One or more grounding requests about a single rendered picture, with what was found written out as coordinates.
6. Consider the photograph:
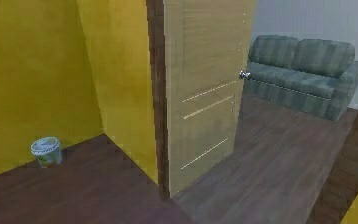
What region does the tan wooden room door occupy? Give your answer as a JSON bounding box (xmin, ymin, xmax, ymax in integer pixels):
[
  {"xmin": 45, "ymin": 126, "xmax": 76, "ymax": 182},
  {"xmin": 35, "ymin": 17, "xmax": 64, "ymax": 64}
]
[{"xmin": 162, "ymin": 0, "xmax": 259, "ymax": 198}]

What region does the grey-green striped sofa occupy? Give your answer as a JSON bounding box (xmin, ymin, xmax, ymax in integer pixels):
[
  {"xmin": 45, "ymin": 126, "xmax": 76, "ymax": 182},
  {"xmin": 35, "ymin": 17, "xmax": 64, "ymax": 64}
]
[{"xmin": 242, "ymin": 34, "xmax": 358, "ymax": 122}]

